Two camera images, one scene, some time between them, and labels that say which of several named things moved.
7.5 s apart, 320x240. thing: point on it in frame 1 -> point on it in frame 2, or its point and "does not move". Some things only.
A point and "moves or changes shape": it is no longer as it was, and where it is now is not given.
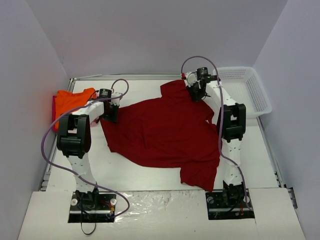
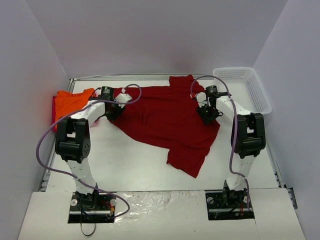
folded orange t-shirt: (66, 101) does not move
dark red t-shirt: (174, 130) moves or changes shape
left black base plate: (92, 207) does not move
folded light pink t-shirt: (93, 124) does not move
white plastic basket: (244, 84) does not move
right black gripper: (195, 94) -> (207, 115)
